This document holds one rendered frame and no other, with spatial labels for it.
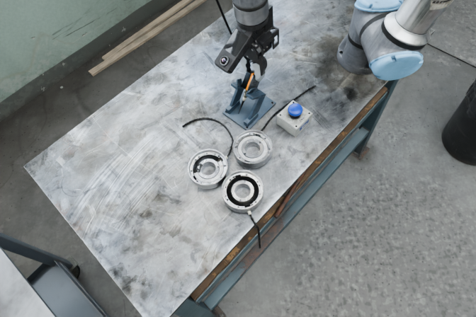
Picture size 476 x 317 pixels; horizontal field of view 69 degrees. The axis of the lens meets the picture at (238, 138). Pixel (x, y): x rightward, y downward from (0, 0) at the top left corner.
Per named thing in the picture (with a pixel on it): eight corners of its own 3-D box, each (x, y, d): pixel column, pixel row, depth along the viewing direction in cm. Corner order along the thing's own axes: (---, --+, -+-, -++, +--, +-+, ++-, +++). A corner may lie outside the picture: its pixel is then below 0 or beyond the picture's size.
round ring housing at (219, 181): (205, 199, 90) (202, 193, 86) (183, 170, 94) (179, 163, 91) (236, 175, 92) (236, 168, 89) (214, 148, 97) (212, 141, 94)
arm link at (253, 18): (251, 17, 70) (222, 1, 73) (253, 33, 74) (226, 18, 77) (275, -4, 72) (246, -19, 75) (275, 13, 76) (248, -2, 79)
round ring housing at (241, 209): (218, 182, 92) (217, 176, 88) (256, 171, 93) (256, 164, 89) (229, 219, 86) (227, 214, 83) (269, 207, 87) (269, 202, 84)
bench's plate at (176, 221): (156, 332, 77) (154, 332, 75) (27, 169, 101) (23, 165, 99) (433, 34, 115) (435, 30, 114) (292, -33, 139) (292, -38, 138)
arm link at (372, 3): (382, 16, 105) (397, -25, 93) (397, 48, 98) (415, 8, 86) (343, 21, 105) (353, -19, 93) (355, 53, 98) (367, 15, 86)
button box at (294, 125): (295, 138, 97) (297, 129, 93) (276, 124, 100) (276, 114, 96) (313, 119, 100) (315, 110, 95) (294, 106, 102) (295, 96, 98)
